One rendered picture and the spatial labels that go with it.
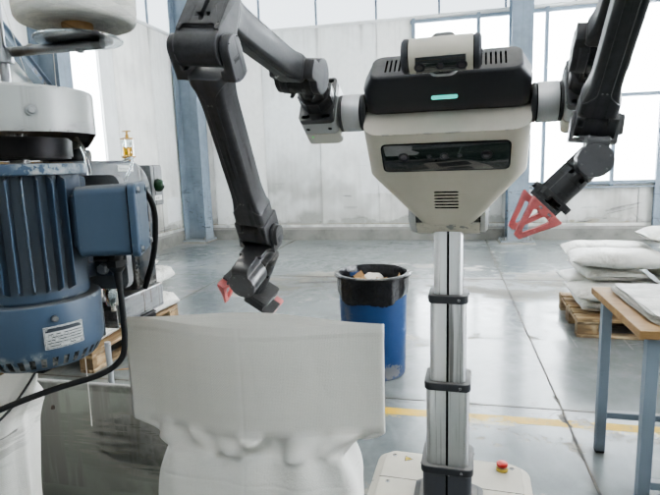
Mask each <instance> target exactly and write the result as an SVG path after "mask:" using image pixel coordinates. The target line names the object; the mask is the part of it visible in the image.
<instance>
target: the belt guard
mask: <svg viewBox="0 0 660 495"><path fill-rule="evenodd" d="M6 134H27V136H28V137H51V138H69V139H70V140H71V141H72V146H73V149H80V146H79V145H78V143H77V142H76V140H75V139H74V138H73V137H78V138H79V139H80V141H81V142H82V145H83V147H84V149H87V148H89V147H90V145H91V143H92V142H93V140H94V139H95V137H96V128H95V119H94V109H93V99H92V95H91V94H89V93H88V92H86V91H83V90H79V89H75V88H69V87H63V86H57V85H48V84H38V83H24V82H0V137H5V136H6Z"/></svg>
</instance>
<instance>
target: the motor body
mask: <svg viewBox="0 0 660 495"><path fill-rule="evenodd" d="M79 174H87V165H86V164H85V163H19V164H0V372H2V373H29V372H37V371H42V370H47V369H52V368H56V367H60V366H63V365H67V364H70V363H72V362H75V361H77V360H80V359H82V358H84V357H86V356H88V355H89V354H91V353H92V352H93V351H94V350H95V349H96V348H97V347H98V345H99V343H100V341H101V339H102V337H103V334H104V321H103V309H102V303H104V302H106V298H105V297H101V288H100V287H99V286H98V285H96V284H93V283H90V277H89V268H88V263H89V262H93V256H89V257H81V256H80V254H79V251H78V250H77V249H75V248H74V241H73V232H72V223H71V214H70V205H69V195H71V194H72V192H73V189H74V188H76V187H83V186H85V180H84V177H82V176H80V175H79Z"/></svg>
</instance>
